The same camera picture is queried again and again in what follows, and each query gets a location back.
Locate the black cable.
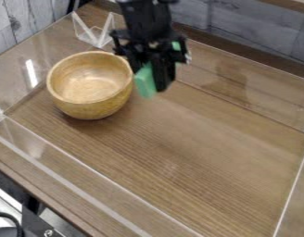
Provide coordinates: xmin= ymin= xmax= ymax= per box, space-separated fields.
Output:
xmin=0 ymin=212 xmax=25 ymax=237

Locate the black metal bracket with bolt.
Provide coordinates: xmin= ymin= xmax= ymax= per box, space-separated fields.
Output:
xmin=21 ymin=206 xmax=65 ymax=237

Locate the clear acrylic corner bracket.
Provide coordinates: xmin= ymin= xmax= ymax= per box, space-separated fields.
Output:
xmin=71 ymin=12 xmax=114 ymax=48

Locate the green rectangular block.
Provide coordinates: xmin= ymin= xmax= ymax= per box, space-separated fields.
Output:
xmin=133 ymin=40 xmax=188 ymax=98

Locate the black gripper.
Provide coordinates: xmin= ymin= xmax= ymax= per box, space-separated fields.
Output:
xmin=109 ymin=0 xmax=190 ymax=93

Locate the round wooden bowl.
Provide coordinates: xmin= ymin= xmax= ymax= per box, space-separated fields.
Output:
xmin=46 ymin=51 xmax=133 ymax=120

